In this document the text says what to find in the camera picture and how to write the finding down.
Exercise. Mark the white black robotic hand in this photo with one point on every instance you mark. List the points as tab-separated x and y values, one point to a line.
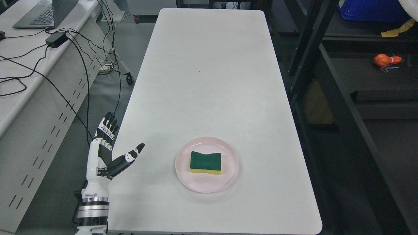
101	166

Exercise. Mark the green yellow sponge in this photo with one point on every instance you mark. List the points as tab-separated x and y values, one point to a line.
205	163

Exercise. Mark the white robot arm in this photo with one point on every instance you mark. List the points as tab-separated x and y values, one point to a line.
93	216

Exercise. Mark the black metal shelf rack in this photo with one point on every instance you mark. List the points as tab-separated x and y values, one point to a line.
357	122

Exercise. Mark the white power strip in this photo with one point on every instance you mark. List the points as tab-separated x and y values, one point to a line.
106	68

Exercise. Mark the pink round plate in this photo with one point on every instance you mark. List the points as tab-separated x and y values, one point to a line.
204	182

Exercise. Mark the white side desk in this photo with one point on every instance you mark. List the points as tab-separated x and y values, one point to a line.
36	111

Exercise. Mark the white rectangular table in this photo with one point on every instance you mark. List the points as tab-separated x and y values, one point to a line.
212	72

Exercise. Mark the black power adapter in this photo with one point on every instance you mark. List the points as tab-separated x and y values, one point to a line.
56	39

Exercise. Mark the grey laptop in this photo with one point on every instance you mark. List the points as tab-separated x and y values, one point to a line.
46	14

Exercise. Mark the orange plastic bag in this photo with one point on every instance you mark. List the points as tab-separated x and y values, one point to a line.
383	60

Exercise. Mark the blue plastic bin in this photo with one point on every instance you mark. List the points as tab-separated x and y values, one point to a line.
373	11

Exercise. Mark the yellow tape strip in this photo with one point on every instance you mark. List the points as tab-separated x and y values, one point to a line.
403	28

